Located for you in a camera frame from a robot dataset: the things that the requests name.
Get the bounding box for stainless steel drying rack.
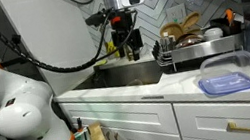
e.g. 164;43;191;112
150;24;250;77

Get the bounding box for yellow rubber glove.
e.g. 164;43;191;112
103;40;121;61

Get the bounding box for clear bottle with cap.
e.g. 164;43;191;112
159;31;178;56

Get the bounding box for green sponge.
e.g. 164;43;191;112
93;59;109;68

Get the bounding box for orange kitchen utensil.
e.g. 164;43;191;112
224;7;238;26

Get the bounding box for round wooden bowl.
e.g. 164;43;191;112
157;19;186;44

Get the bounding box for white ceramic bowl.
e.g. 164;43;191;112
202;25;225;42

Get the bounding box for white shaker drawer front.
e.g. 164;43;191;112
58;85;181;140

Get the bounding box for white cabinet doors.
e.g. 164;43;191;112
172;91;250;140

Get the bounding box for white tall side panel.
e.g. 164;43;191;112
0;0;106;103

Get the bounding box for wooden plate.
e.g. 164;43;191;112
180;10;205;33

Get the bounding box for white wall outlet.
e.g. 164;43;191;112
164;2;189;27

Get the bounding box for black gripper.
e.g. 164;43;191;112
107;7;147;65

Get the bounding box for stainless steel sink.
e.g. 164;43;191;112
70;56;166;98

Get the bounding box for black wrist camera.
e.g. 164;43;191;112
84;10;111;29

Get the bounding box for copper metal bowl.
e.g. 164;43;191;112
173;31;207;51

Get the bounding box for blue plastic container lid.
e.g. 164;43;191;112
196;70;250;100

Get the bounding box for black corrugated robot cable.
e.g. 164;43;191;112
0;0;147;85

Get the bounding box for clear plastic food container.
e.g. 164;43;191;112
197;48;250;91

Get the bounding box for black pan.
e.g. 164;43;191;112
209;13;244;39

